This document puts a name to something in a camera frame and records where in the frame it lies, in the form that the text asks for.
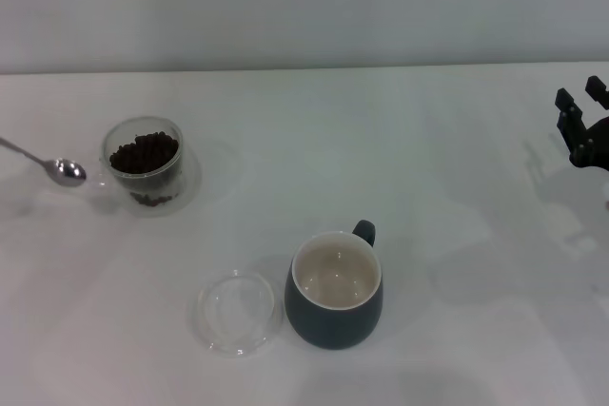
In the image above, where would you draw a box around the dark teal ceramic mug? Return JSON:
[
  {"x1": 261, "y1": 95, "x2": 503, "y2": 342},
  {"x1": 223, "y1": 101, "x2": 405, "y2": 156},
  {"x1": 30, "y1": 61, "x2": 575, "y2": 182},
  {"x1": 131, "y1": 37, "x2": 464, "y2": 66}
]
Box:
[{"x1": 284, "y1": 219, "x2": 384, "y2": 351}]

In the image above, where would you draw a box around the coffee beans pile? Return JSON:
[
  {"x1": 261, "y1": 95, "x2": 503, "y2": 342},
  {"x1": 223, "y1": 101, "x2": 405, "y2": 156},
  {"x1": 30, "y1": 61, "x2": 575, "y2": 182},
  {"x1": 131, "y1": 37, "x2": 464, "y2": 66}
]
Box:
[{"x1": 108, "y1": 131, "x2": 181, "y2": 208}]

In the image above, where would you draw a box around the blue-handled metal spoon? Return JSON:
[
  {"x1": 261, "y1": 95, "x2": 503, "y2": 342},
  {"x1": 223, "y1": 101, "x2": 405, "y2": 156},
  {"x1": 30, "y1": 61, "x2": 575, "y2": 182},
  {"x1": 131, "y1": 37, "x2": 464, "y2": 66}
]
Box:
[{"x1": 0, "y1": 136, "x2": 88, "y2": 188}]

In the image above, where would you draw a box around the clear glass lid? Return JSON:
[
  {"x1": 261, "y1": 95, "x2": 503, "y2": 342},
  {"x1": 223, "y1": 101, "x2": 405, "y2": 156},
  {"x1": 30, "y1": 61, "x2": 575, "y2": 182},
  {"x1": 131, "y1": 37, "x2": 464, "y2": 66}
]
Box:
[{"x1": 192, "y1": 268, "x2": 285, "y2": 359}]

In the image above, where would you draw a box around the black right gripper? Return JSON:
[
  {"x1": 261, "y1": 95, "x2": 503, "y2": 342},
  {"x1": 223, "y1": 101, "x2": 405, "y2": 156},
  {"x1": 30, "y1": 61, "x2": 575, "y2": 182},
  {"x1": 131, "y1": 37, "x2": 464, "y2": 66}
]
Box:
[{"x1": 554, "y1": 75, "x2": 609, "y2": 169}]

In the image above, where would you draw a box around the double-walled glass cup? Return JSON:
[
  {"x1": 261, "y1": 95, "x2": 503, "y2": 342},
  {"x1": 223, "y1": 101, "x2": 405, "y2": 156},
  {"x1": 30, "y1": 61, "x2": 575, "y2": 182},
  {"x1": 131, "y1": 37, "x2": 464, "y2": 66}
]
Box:
[{"x1": 75, "y1": 114, "x2": 202, "y2": 219}]

